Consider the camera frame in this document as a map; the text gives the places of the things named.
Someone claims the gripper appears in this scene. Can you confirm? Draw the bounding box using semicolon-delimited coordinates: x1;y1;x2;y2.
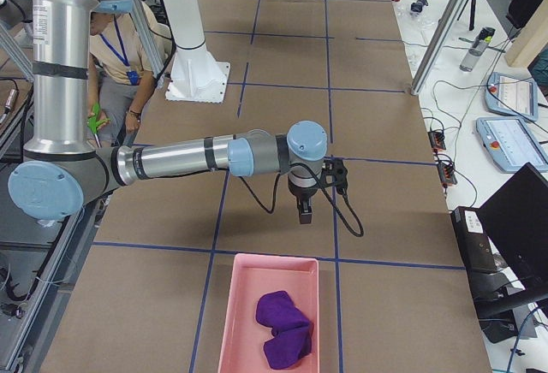
288;166;318;224

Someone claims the orange connector block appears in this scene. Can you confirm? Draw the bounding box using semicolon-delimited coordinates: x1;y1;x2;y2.
428;130;446;152
437;160;457;187

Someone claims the near teach pendant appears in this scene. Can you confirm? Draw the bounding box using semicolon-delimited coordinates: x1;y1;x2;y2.
475;116;547;173

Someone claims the seated person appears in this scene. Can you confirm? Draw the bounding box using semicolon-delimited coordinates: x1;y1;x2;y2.
87;12;156;146

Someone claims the aluminium frame post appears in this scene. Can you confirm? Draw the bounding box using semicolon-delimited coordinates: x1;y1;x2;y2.
410;0;467;96

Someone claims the near orange connector block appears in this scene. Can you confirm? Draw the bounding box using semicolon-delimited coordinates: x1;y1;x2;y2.
437;160;457;187

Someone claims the clear water bottle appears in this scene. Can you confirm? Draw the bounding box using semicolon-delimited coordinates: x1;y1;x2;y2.
459;27;496;72

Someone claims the teach pendant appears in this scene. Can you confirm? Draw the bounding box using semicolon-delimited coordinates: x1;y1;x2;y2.
485;72;539;122
475;116;547;173

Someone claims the far teach pendant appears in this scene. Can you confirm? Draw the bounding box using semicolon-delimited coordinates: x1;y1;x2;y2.
485;72;539;122

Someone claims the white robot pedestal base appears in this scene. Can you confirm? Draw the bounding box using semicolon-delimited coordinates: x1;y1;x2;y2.
163;0;230;104

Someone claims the pink plastic tray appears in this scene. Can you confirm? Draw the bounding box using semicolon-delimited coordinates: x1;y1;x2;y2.
218;253;320;372

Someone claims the black monitor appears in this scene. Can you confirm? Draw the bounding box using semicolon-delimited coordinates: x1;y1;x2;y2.
478;163;547;283

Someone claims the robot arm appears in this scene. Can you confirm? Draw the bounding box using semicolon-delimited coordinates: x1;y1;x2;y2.
8;0;327;223

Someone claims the purple cloth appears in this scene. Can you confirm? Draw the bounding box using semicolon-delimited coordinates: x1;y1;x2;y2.
255;291;313;370

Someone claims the black camera cable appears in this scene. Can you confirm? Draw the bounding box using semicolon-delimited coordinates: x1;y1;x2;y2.
237;167;366;238

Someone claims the black box device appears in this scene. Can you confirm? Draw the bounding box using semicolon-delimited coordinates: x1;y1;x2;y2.
450;206;497;274

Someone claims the far orange connector block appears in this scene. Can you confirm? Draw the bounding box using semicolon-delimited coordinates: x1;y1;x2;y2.
428;130;446;152

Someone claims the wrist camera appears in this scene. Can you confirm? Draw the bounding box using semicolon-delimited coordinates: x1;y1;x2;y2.
320;158;348;197

